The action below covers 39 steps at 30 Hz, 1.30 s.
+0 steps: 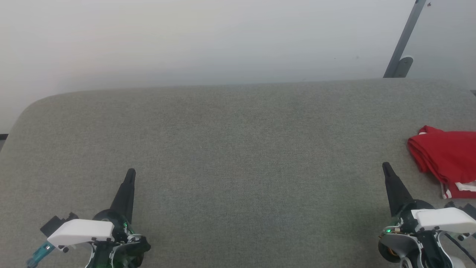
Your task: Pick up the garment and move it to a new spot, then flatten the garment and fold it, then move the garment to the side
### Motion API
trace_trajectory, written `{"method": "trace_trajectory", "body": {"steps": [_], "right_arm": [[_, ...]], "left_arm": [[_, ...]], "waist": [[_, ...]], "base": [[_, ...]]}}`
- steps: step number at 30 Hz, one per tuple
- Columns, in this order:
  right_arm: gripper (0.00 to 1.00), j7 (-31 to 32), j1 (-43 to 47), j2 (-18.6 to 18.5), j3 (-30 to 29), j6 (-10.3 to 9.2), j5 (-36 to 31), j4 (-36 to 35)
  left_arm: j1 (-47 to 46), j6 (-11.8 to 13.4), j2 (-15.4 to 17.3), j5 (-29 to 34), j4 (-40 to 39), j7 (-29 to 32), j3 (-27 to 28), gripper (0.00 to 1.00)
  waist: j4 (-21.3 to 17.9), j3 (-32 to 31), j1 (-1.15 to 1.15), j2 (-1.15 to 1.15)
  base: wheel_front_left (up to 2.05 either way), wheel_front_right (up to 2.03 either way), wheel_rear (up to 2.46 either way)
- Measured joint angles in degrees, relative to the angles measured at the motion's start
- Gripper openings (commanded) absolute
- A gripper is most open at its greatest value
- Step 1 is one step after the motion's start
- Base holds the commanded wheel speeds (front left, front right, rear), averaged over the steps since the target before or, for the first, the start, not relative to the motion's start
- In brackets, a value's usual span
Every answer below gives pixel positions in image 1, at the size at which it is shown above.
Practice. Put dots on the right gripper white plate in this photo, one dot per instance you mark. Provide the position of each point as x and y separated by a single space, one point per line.
442 219

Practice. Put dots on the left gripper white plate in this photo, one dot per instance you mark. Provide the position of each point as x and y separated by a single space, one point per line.
81 230

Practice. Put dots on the red basketball jersey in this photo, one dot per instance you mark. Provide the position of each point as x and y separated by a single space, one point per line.
446 156

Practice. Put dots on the grey fabric sofa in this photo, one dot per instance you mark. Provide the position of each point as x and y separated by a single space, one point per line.
238 167

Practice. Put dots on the grey metal pole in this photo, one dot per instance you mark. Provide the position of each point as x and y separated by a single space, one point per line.
405 33

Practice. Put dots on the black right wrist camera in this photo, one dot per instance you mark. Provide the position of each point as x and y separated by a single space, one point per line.
470 211

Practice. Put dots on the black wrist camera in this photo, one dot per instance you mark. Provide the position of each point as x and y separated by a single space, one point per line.
470 211
55 223

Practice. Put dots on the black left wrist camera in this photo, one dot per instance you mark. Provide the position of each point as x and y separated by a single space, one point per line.
55 223

